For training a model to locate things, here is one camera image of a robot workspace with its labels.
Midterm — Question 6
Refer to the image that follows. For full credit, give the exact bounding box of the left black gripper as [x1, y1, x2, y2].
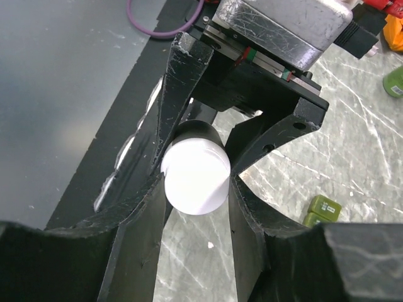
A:
[152, 25, 329, 175]

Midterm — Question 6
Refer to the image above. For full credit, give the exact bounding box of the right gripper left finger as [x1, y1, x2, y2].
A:
[1, 175, 166, 301]

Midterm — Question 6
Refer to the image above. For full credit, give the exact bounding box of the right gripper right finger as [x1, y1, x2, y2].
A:
[229, 176, 402, 301]

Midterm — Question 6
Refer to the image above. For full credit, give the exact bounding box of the green weekly pill organizer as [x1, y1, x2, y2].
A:
[303, 195, 342, 227]

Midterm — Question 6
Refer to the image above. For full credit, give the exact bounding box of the dark white-capped pill bottle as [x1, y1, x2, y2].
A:
[161, 120, 231, 215]

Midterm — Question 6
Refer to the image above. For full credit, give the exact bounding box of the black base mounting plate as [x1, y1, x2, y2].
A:
[45, 0, 205, 230]

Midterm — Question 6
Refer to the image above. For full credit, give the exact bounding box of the green cylindrical container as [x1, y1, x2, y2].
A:
[383, 66, 403, 98]

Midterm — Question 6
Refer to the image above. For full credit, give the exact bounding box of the orange honey dijon chip bag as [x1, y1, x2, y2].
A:
[383, 15, 403, 52]

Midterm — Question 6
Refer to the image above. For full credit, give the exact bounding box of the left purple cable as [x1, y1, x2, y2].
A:
[126, 0, 205, 40]

